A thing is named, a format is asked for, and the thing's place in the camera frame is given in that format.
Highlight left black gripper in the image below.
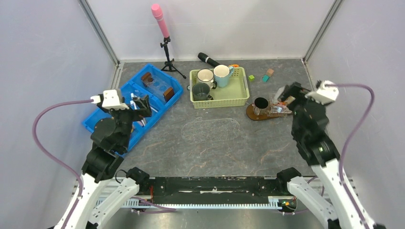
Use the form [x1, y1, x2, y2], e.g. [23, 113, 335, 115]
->
[99, 94, 152, 150]

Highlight white toothpaste tube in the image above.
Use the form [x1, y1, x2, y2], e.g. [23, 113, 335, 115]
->
[272, 86, 285, 103]

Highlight clear textured toothbrush holder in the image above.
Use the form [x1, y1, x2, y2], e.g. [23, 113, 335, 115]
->
[266, 96, 295, 117]

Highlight dark brown cup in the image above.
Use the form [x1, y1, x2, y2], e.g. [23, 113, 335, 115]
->
[253, 97, 269, 116]

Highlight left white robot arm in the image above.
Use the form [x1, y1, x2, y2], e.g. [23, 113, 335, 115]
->
[54, 92, 152, 229]

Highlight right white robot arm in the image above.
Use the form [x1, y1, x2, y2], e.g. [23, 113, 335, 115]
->
[275, 81, 384, 229]

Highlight brown oval wooden tray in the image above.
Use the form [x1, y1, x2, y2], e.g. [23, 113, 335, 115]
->
[246, 104, 292, 121]

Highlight clear oval acrylic tray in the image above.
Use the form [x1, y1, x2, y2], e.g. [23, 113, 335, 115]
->
[181, 118, 241, 144]

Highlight blue plastic divided bin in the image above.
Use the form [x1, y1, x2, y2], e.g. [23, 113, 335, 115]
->
[83, 64, 183, 156]

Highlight brown soap block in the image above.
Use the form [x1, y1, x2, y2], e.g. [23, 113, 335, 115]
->
[163, 87, 175, 102]

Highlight brown wooden block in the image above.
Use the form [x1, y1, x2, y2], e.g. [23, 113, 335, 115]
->
[266, 68, 275, 77]

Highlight teal block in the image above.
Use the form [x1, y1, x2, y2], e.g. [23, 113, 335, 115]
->
[262, 75, 270, 82]

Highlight black mini tripod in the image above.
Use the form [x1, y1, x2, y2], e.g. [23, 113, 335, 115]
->
[160, 37, 187, 79]

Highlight dark grey mug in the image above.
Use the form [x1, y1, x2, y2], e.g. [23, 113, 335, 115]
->
[192, 83, 213, 101]

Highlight cream mug brown rim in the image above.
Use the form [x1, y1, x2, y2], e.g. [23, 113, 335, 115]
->
[197, 69, 217, 89]

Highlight pale green plastic basket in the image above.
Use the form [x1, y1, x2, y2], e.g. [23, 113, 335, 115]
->
[189, 67, 250, 109]

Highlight light blue mug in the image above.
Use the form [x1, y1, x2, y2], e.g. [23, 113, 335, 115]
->
[213, 65, 234, 88]

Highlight black microphone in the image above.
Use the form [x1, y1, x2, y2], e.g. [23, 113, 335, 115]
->
[197, 52, 220, 67]

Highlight pink microphone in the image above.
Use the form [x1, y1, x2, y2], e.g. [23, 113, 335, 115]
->
[151, 3, 170, 38]

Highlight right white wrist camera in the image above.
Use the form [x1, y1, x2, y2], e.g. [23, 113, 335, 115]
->
[305, 81, 339, 106]

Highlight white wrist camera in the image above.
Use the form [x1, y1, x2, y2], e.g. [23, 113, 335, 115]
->
[90, 89, 129, 111]
[305, 81, 339, 106]

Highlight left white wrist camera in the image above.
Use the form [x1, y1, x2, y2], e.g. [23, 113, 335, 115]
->
[90, 89, 129, 111]

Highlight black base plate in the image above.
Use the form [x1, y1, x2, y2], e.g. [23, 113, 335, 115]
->
[137, 177, 292, 205]

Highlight white comb cable duct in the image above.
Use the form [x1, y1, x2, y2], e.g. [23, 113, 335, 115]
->
[95, 197, 284, 210]

